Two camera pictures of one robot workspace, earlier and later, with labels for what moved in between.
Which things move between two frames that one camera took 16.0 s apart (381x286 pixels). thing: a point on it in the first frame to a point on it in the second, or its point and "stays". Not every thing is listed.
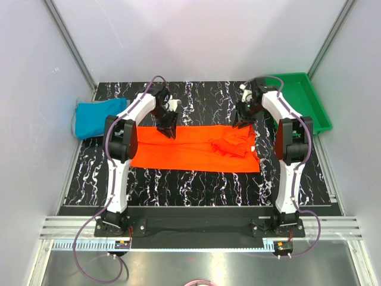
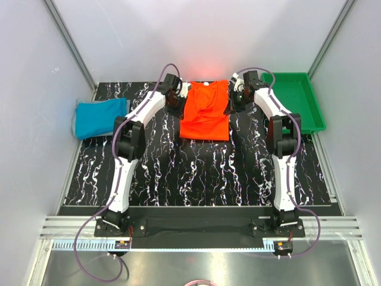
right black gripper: (240, 118) to (232, 107)
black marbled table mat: (202, 103) stays
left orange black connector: (122, 244) stays
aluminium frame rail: (69, 227) stays
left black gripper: (168, 128) to (178, 112)
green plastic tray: (299, 94) stays
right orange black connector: (283, 246) stays
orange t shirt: (207, 148) to (203, 116)
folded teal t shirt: (88, 118) stays
